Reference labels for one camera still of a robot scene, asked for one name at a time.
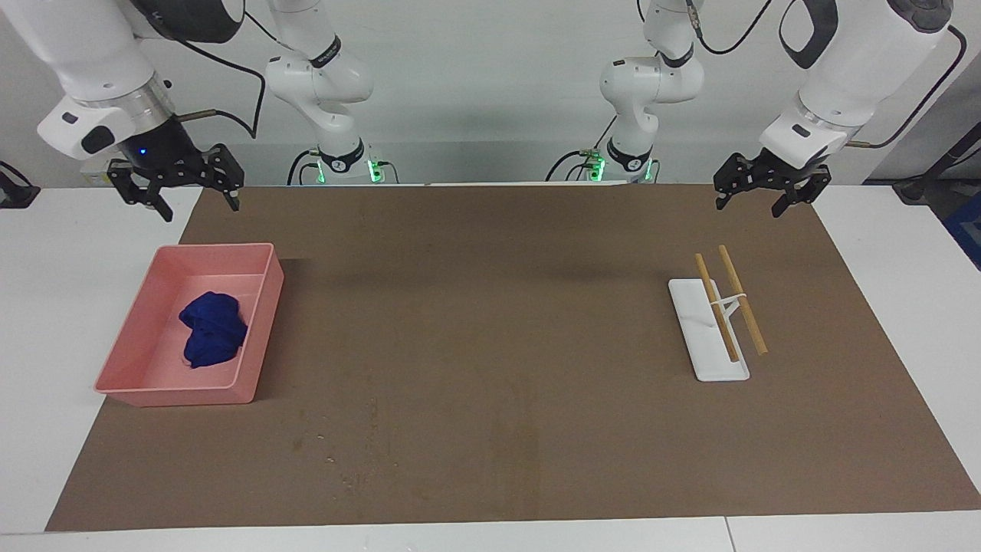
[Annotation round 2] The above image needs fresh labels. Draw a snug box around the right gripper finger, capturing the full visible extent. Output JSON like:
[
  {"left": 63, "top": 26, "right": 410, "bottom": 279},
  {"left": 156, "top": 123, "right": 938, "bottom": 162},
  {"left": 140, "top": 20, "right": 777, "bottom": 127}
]
[
  {"left": 107, "top": 159, "right": 174, "bottom": 223},
  {"left": 201, "top": 143, "right": 246, "bottom": 212}
]

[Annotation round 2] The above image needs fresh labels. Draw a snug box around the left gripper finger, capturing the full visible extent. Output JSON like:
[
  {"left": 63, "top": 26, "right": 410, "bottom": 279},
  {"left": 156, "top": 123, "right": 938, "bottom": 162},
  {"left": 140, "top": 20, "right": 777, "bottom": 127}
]
[
  {"left": 713, "top": 153, "right": 760, "bottom": 212},
  {"left": 770, "top": 163, "right": 832, "bottom": 219}
]

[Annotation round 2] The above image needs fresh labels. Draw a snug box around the blue towel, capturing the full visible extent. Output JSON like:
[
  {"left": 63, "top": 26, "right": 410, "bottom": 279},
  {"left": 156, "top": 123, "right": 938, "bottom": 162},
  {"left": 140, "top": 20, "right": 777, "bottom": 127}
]
[{"left": 179, "top": 291, "right": 249, "bottom": 370}]

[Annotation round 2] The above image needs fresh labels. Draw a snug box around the black stand leg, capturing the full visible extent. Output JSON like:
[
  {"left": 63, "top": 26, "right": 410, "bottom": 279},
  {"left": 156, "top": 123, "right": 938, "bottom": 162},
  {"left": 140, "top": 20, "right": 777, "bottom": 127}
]
[{"left": 893, "top": 121, "right": 981, "bottom": 204}]

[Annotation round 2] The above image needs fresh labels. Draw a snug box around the wooden rack rod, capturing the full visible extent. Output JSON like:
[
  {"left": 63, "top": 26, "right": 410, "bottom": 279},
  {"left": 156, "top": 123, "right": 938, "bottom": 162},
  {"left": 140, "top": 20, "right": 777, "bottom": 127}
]
[
  {"left": 717, "top": 245, "right": 769, "bottom": 356},
  {"left": 694, "top": 253, "right": 741, "bottom": 363}
]

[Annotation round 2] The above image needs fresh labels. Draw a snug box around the pink plastic bin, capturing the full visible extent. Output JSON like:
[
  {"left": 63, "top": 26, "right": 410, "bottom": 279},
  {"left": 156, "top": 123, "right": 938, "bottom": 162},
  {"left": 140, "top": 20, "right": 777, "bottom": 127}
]
[{"left": 94, "top": 243, "right": 285, "bottom": 407}]

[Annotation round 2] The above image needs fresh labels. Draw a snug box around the blue crate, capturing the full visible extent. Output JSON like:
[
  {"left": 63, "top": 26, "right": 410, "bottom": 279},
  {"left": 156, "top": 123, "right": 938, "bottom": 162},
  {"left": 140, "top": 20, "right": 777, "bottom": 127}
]
[{"left": 943, "top": 192, "right": 981, "bottom": 269}]

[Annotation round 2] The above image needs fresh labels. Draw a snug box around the white rack with wooden rods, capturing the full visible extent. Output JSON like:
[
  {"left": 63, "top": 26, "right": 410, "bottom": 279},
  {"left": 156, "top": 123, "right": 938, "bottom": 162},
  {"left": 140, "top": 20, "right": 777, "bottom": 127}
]
[{"left": 668, "top": 278, "right": 750, "bottom": 383}]

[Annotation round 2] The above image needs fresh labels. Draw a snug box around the brown table mat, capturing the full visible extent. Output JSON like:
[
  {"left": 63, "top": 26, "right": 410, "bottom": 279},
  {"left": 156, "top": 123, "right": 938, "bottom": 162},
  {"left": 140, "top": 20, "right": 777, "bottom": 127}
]
[{"left": 44, "top": 182, "right": 981, "bottom": 533}]

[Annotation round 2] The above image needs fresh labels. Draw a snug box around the black right arm base cable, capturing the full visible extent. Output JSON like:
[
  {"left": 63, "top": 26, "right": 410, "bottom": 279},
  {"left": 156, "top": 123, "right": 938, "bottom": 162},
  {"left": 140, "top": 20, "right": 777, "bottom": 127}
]
[{"left": 287, "top": 148, "right": 323, "bottom": 186}]

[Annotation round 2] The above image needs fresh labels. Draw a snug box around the black arm base cable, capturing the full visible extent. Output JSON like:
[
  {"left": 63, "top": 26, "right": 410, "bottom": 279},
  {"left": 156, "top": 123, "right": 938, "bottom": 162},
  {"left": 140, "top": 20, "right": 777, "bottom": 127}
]
[
  {"left": 287, "top": 148, "right": 323, "bottom": 186},
  {"left": 546, "top": 115, "right": 615, "bottom": 182}
]

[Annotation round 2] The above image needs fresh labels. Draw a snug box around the white wall socket box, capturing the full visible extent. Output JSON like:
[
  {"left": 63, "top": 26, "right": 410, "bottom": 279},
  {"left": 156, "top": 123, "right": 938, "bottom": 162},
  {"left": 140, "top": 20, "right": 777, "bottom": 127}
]
[{"left": 80, "top": 156, "right": 117, "bottom": 187}]

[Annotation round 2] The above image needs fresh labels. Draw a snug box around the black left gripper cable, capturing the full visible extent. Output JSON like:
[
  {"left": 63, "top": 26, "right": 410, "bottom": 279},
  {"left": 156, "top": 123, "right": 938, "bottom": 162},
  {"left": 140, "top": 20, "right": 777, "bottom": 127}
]
[{"left": 686, "top": 0, "right": 968, "bottom": 148}]

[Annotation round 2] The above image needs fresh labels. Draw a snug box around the black clamp mount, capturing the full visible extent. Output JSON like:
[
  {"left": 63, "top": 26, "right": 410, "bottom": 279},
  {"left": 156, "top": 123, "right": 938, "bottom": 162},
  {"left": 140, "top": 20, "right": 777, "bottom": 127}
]
[{"left": 0, "top": 161, "right": 41, "bottom": 209}]

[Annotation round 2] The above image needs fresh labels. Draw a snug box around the black left arm base cable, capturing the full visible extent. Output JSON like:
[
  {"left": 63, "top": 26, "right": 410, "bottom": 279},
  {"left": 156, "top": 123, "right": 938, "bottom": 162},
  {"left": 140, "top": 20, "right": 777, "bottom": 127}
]
[{"left": 546, "top": 115, "right": 615, "bottom": 182}]

